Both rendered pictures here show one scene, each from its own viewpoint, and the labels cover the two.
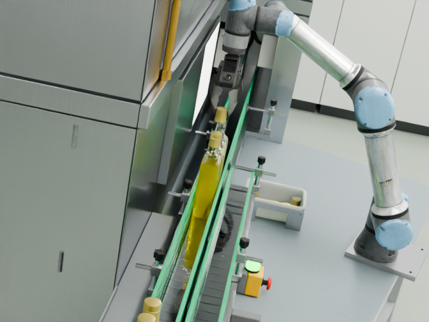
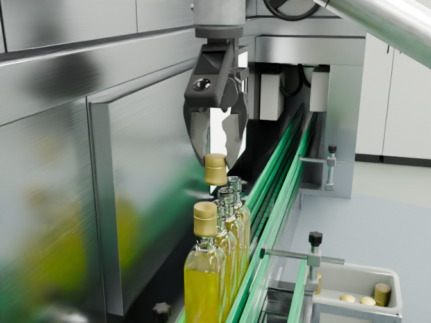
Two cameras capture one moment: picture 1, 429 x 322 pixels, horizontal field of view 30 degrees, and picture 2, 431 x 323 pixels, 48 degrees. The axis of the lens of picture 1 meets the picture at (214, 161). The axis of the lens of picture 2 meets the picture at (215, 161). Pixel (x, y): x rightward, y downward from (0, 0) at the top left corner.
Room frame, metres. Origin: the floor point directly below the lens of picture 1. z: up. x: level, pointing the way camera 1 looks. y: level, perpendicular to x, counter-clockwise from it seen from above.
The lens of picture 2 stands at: (1.62, -0.15, 1.45)
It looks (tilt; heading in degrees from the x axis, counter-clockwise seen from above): 19 degrees down; 12
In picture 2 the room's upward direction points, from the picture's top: straight up
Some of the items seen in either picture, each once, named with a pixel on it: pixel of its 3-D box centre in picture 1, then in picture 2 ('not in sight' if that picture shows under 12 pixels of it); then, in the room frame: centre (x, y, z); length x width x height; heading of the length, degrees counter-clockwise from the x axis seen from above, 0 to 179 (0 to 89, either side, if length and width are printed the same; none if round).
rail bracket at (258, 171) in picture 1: (251, 172); (301, 259); (2.51, -0.13, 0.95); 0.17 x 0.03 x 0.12; 87
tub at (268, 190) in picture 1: (273, 202); (346, 298); (2.62, -0.24, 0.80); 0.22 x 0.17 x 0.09; 87
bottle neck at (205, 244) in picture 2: (214, 145); (205, 232); (2.26, 0.01, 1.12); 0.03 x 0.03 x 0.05
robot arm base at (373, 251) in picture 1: (378, 239); not in sight; (2.46, -0.60, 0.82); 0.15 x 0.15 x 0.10
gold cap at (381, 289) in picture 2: (295, 204); (381, 295); (2.66, -0.32, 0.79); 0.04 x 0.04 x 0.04
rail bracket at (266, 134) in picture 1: (263, 124); (322, 177); (3.15, -0.17, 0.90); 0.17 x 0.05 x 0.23; 87
